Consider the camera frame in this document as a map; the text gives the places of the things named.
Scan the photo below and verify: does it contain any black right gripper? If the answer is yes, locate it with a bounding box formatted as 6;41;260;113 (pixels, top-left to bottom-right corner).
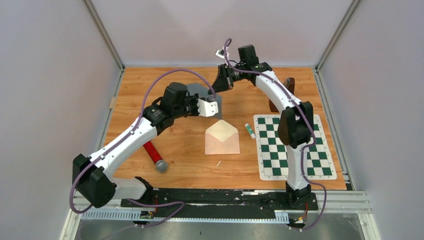
208;63;247;95

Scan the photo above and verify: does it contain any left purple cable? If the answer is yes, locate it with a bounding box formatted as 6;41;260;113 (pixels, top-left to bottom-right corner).
68;68;218;229

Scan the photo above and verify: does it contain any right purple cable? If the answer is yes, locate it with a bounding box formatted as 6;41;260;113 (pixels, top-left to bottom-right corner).
223;38;328;232

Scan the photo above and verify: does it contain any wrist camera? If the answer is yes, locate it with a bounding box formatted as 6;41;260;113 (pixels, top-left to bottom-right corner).
197;98;219;117
215;49;225;59

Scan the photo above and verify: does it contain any red microphone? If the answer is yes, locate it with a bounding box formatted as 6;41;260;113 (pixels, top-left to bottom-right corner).
143;141;168;173

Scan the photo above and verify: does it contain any purple cable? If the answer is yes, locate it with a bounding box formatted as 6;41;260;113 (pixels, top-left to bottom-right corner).
223;38;328;232
68;68;218;229

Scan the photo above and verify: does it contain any green white chessboard mat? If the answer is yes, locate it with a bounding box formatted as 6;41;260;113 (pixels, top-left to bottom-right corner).
253;114;337;181

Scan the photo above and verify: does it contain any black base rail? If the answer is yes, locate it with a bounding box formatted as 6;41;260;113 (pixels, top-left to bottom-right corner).
140;188;319;220

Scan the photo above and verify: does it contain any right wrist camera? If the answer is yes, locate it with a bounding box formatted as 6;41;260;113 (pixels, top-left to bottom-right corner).
215;49;225;59

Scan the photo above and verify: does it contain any cream pink envelope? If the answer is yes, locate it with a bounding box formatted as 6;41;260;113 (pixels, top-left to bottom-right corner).
204;119;241;155

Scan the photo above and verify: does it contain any wooden metronome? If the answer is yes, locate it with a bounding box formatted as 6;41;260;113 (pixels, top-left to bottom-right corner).
268;77;295;113

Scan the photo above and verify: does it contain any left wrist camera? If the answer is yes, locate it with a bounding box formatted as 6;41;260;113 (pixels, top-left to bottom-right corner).
197;98;219;117

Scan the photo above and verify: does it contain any green white glue stick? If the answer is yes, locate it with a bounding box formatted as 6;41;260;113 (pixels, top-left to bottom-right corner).
244;123;256;139

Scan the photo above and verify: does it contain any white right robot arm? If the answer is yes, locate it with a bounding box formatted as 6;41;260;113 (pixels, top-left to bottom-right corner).
212;45;314;209

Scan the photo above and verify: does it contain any grey envelope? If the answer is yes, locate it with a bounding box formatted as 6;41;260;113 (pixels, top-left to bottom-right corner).
186;83;223;120

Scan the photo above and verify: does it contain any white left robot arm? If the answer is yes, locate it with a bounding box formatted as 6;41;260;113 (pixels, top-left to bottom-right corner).
71;82;208;208

